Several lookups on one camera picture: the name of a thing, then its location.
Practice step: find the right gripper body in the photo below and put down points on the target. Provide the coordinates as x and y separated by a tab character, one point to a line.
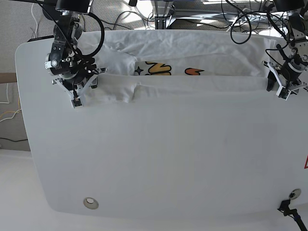
77	85

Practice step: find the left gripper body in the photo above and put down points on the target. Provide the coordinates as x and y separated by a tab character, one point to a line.
287	76

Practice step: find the white printed T-shirt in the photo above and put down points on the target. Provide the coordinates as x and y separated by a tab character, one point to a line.
153	63

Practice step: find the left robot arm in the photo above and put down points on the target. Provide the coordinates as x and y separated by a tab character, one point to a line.
294	53

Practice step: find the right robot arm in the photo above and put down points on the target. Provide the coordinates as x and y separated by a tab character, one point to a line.
74	71

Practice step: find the red warning sticker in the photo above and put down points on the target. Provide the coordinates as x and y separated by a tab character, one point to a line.
306	163

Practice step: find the left table grommet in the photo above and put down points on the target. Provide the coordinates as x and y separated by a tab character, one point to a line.
90	203

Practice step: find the table grommet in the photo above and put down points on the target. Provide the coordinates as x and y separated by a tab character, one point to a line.
295	194
90	203

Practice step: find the right table grommet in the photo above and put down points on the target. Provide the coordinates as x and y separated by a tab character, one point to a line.
295	194

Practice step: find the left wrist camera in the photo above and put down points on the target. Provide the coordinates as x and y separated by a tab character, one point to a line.
283	93

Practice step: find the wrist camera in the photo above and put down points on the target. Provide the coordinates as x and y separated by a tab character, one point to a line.
283	93
77	101

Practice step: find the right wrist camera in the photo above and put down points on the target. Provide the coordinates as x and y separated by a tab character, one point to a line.
77	101

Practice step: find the aluminium table post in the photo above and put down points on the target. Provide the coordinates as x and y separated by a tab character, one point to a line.
164	13

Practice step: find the black clamp mount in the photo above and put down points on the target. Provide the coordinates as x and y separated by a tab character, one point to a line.
284	208

